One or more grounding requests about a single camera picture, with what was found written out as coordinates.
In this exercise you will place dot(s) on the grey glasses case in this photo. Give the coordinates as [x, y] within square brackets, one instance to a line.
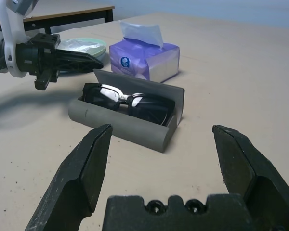
[122, 134]

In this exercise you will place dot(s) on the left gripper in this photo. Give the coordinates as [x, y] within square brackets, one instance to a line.
[36, 57]

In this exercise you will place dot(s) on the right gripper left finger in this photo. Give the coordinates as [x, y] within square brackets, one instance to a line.
[72, 173]

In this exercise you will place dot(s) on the black sunglasses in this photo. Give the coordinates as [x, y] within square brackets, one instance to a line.
[154, 108]

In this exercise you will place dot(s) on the beige table black frame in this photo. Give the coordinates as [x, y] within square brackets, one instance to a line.
[62, 12]

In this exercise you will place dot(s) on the pale green plate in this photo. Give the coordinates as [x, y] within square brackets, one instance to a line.
[96, 47]

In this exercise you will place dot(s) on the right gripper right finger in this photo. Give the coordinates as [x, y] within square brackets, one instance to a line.
[255, 168]

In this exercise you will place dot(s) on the purple tissue pack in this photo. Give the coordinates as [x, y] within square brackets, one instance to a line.
[139, 55]

